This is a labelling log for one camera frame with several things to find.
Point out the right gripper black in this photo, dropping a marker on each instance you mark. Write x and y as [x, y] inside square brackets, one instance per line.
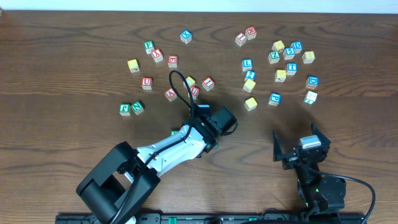
[298, 155]

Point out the red u block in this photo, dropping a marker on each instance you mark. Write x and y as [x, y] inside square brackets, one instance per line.
[194, 92]
[147, 83]

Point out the blue 5 block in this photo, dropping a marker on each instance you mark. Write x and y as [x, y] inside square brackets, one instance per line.
[288, 53]

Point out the yellow S block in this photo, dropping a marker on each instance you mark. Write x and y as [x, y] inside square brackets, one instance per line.
[249, 85]

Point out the blue D block right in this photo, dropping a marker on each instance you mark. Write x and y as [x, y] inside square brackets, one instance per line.
[312, 82]

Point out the red A block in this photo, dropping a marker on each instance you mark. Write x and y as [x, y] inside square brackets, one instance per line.
[170, 94]

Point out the green R block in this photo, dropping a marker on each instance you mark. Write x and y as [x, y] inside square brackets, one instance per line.
[174, 132]

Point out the blue d block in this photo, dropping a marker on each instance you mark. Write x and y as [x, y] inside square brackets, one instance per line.
[312, 82]
[297, 46]

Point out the yellow block far left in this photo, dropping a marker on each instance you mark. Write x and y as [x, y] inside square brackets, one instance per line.
[133, 65]

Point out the yellow 8 block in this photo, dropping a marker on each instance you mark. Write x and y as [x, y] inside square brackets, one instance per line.
[308, 57]

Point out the yellow O block right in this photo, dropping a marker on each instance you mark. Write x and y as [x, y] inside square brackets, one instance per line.
[250, 104]

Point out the yellow block centre left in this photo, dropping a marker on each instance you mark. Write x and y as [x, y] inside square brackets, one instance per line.
[189, 81]

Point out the red i block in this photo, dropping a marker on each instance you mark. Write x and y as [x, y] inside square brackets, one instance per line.
[240, 39]
[208, 83]

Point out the red W block top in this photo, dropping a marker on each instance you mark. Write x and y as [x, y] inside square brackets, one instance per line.
[251, 33]

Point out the red U block centre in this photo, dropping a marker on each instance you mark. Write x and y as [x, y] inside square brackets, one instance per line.
[194, 92]

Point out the red I block top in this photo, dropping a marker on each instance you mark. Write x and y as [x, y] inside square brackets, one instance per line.
[240, 39]

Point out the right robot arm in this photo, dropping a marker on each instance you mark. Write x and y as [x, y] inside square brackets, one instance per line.
[323, 194]

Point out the yellow block top right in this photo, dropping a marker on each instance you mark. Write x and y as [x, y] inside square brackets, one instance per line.
[278, 46]

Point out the red U block left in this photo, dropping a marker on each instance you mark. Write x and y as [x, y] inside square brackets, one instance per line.
[147, 83]

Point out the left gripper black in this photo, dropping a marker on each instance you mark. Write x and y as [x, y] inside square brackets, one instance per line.
[213, 144]

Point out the green F block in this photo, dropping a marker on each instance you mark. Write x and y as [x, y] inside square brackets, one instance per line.
[149, 46]

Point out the blue X block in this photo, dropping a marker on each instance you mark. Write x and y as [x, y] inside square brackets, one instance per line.
[186, 36]

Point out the red X block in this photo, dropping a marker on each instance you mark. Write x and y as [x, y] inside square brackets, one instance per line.
[157, 55]

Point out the green J block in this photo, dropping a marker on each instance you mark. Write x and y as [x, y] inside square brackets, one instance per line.
[125, 109]

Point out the blue P block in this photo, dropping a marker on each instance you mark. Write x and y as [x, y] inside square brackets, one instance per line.
[274, 99]

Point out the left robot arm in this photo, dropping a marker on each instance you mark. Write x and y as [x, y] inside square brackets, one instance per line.
[122, 181]

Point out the blue T block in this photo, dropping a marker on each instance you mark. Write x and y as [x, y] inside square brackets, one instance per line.
[291, 69]

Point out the yellow block under T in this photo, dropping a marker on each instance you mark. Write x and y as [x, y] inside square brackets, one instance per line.
[280, 75]

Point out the green Z block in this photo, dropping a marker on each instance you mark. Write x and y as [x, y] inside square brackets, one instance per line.
[273, 57]

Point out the red E block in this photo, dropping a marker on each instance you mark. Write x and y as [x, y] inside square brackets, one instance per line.
[173, 61]

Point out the blue L block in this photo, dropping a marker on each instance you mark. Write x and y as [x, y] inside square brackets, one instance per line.
[247, 64]

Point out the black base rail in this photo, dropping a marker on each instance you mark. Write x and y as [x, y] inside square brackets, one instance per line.
[155, 218]

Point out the green 7 block tipped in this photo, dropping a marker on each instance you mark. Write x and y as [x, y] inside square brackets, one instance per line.
[310, 97]

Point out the red I block left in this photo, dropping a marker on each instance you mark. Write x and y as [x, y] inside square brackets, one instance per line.
[208, 83]

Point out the green N block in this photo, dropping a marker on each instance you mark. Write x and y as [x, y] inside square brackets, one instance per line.
[137, 107]

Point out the blue D block top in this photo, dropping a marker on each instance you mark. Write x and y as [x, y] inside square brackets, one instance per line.
[297, 46]

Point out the blue 2 block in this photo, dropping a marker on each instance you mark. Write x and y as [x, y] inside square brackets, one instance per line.
[250, 75]

